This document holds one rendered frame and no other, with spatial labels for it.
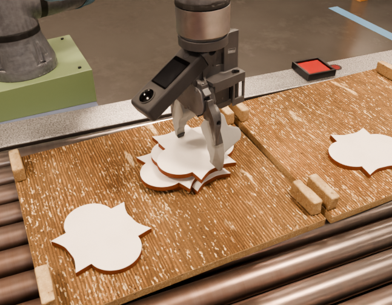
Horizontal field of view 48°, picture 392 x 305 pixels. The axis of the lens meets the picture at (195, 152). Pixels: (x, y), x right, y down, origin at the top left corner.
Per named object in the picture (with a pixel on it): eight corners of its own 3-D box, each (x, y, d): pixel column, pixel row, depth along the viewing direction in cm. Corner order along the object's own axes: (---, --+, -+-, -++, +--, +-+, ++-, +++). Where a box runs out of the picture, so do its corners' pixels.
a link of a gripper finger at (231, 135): (253, 160, 70) (238, 104, 68) (224, 175, 67) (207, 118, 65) (241, 158, 73) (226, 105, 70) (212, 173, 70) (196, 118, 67)
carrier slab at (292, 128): (223, 112, 93) (223, 105, 92) (375, 73, 106) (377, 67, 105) (330, 224, 67) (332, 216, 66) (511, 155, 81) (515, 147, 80)
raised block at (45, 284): (37, 280, 57) (32, 267, 56) (51, 275, 58) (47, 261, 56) (45, 318, 53) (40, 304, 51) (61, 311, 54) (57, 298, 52)
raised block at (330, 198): (304, 187, 72) (306, 174, 70) (314, 184, 72) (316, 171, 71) (328, 212, 67) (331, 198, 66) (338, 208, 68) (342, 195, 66)
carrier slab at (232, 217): (12, 166, 78) (9, 159, 77) (217, 113, 92) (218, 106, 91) (49, 333, 53) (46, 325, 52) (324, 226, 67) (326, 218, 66)
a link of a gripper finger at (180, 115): (202, 130, 80) (215, 98, 72) (175, 143, 77) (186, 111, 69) (192, 117, 81) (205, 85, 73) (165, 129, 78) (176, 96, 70)
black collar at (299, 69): (291, 67, 110) (292, 61, 109) (317, 62, 112) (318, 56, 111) (308, 81, 104) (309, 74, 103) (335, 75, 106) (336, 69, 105)
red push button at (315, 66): (295, 68, 109) (296, 63, 109) (316, 64, 111) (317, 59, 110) (309, 79, 105) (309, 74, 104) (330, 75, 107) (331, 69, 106)
